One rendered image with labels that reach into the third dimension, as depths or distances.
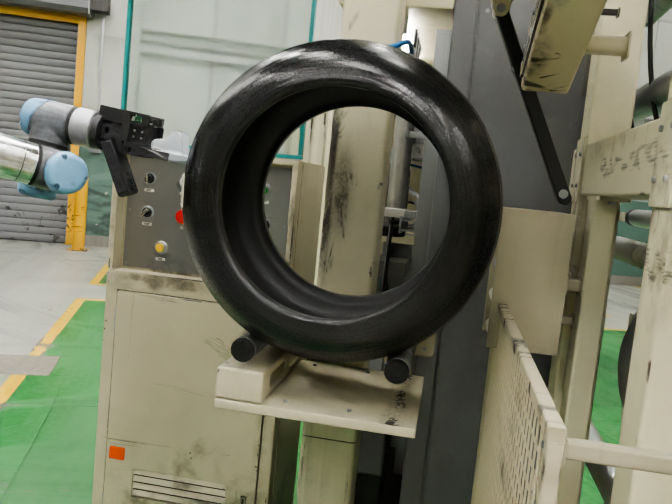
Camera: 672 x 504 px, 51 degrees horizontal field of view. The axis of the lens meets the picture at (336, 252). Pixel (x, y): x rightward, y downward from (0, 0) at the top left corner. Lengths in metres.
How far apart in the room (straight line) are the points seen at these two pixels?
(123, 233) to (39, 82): 8.44
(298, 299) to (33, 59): 9.31
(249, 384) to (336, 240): 0.45
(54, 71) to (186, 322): 8.65
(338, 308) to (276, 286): 0.14
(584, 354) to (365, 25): 0.85
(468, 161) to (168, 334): 1.20
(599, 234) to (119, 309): 1.35
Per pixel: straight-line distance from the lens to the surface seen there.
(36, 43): 10.64
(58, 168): 1.33
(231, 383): 1.31
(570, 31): 1.31
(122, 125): 1.41
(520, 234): 1.51
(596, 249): 1.55
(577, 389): 1.59
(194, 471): 2.20
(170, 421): 2.18
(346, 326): 1.21
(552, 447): 0.75
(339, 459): 1.71
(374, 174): 1.58
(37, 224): 10.56
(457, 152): 1.18
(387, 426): 1.27
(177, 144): 1.38
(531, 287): 1.52
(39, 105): 1.50
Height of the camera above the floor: 1.22
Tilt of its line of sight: 6 degrees down
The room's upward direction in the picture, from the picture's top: 6 degrees clockwise
